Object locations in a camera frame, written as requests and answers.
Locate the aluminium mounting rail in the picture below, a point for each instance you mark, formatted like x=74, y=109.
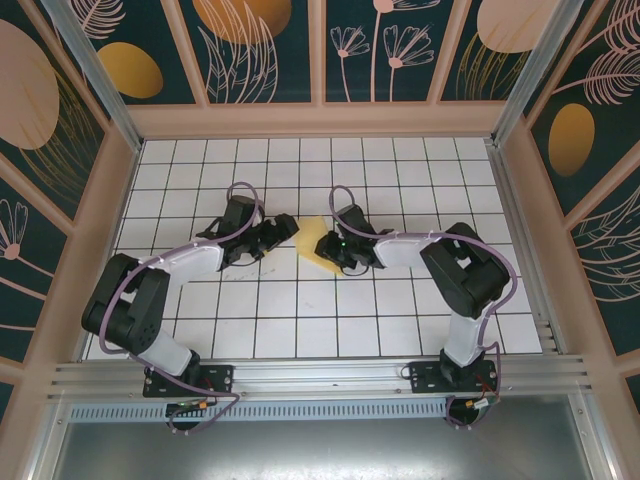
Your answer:
x=320, y=372

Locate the small circuit board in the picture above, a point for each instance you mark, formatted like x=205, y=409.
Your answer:
x=482, y=404
x=192, y=406

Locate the grey metal sheet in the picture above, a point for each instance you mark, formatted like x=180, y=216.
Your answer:
x=320, y=450

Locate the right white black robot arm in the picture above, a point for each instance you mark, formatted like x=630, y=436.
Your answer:
x=465, y=340

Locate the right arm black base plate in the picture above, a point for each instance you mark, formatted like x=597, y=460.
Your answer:
x=425, y=377

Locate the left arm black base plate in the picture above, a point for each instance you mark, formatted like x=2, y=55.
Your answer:
x=220, y=375

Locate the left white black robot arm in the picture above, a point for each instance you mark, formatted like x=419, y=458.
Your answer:
x=165, y=352

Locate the aluminium side rail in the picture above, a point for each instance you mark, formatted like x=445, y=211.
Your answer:
x=520, y=250

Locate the aluminium frame post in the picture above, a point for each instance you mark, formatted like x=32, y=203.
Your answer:
x=530, y=75
x=95, y=75

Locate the yellow cloth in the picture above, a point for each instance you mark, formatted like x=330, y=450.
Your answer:
x=307, y=240

